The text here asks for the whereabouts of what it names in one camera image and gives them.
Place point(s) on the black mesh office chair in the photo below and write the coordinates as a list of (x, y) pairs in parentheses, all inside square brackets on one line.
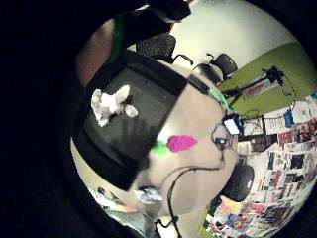
[(155, 46)]

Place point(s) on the black flat block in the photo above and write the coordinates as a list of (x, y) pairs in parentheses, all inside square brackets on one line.
[(198, 84)]

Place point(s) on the white rabbit soft toy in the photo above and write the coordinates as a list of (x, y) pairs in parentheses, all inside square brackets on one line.
[(107, 105)]

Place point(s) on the green strip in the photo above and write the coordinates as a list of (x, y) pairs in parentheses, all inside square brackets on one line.
[(219, 97)]

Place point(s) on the black tray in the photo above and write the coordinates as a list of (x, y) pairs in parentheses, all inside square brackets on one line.
[(132, 132)]

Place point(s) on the black tripod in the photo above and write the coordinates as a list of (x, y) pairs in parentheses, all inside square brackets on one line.
[(247, 87)]

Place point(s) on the magenta toy radish green leaves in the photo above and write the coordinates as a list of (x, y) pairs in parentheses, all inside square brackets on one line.
[(180, 142)]

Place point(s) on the white and blue device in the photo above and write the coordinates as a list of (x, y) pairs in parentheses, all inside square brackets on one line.
[(232, 126)]

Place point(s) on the grey and white soft toy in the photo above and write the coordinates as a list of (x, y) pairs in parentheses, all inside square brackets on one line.
[(148, 195)]

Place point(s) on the black round-backed chair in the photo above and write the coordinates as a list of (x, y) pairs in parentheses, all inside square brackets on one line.
[(240, 181)]

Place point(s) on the heap of colourful cloth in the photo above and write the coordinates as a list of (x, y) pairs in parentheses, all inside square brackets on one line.
[(115, 206)]

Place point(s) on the black camera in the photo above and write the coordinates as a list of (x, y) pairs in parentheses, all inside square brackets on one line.
[(274, 74)]

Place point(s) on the blue wall item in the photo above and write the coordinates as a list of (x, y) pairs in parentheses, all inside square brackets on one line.
[(289, 118)]

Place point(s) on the wall of printed posters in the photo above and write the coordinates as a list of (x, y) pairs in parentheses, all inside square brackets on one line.
[(280, 178)]

